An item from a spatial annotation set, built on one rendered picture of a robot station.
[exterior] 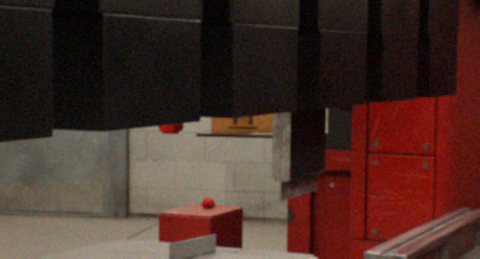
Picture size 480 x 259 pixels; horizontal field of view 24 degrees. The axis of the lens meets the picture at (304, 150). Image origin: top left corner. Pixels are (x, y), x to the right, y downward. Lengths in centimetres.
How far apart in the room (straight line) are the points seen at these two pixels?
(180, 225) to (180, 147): 539
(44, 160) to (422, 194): 685
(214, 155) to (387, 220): 634
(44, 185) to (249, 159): 160
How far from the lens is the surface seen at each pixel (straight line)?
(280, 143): 115
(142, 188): 855
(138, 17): 81
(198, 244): 128
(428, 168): 204
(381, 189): 207
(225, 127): 340
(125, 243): 138
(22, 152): 881
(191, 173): 843
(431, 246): 160
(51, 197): 876
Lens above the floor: 123
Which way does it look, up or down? 5 degrees down
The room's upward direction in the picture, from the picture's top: 1 degrees clockwise
